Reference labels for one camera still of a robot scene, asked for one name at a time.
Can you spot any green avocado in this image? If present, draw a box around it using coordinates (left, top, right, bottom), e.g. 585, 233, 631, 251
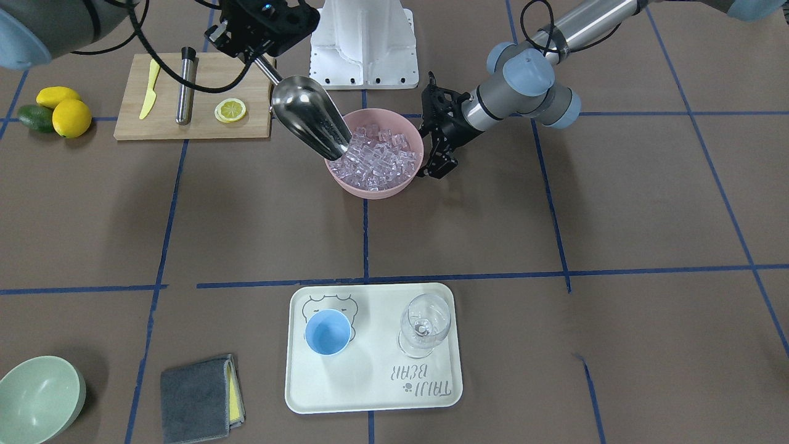
17, 104, 55, 134

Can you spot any yellow lemon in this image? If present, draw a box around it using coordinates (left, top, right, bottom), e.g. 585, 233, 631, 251
52, 99, 92, 139
36, 86, 81, 110

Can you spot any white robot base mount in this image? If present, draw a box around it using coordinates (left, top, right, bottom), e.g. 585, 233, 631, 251
308, 1, 420, 90

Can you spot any green bowl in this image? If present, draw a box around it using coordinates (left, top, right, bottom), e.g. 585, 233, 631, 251
1, 356, 86, 443

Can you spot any blue plastic cup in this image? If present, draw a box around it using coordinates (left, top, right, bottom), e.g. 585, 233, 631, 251
304, 309, 353, 356

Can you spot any cream serving tray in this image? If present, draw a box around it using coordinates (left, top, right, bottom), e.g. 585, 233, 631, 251
285, 282, 463, 415

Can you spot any grey folded cloth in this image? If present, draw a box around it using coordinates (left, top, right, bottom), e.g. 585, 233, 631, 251
160, 354, 246, 443

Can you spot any clear wine glass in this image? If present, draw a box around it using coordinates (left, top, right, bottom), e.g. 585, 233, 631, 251
398, 294, 452, 359

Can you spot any pink bowl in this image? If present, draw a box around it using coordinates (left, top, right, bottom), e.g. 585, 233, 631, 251
325, 109, 425, 200

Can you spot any wooden cutting board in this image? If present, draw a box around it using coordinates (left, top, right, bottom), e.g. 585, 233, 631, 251
115, 54, 272, 141

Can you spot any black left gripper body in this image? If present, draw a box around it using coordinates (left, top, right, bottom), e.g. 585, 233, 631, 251
419, 72, 482, 155

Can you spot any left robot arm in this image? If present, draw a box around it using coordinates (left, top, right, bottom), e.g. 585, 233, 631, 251
417, 1, 652, 179

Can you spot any clear ice cubes pile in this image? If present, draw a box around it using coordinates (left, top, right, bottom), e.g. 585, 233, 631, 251
328, 125, 417, 192

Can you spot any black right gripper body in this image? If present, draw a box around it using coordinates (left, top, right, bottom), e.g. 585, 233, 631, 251
205, 1, 321, 62

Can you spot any yellow plastic knife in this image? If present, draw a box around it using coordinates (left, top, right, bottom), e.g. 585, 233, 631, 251
138, 59, 160, 120

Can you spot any lemon half slice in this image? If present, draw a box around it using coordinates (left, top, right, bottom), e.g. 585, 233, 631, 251
214, 98, 247, 123

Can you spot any metal ice scoop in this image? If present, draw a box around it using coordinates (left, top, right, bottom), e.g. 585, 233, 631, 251
255, 56, 352, 161

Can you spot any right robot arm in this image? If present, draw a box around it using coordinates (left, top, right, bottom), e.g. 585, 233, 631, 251
1, 1, 319, 70

